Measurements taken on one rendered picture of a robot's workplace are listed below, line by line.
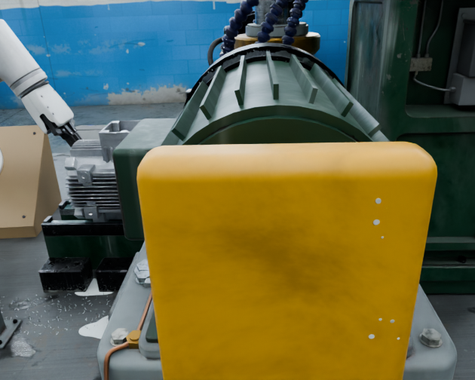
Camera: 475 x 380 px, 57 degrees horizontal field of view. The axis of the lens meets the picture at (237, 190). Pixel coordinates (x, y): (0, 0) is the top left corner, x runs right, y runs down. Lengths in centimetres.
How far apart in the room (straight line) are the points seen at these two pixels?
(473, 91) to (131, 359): 75
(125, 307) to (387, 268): 26
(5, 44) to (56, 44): 569
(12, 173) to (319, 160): 130
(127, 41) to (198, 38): 98
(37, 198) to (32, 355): 55
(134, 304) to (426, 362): 24
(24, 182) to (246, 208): 125
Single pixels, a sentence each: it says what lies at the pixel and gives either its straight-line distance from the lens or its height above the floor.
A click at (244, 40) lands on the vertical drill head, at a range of 91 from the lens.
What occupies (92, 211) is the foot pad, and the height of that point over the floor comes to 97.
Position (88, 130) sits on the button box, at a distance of 134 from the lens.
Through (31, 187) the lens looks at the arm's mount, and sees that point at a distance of 140.
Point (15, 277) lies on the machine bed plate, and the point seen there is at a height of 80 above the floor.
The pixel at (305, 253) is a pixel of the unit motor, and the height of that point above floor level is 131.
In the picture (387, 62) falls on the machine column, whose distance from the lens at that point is 83.
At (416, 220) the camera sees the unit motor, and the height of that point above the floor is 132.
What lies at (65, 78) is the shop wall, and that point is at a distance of 686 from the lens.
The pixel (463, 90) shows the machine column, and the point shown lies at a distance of 90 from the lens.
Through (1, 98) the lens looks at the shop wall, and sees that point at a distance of 725.
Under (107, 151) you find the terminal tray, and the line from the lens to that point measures 102.
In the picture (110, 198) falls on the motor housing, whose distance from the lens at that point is 103.
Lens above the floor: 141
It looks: 24 degrees down
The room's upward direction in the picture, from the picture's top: 2 degrees counter-clockwise
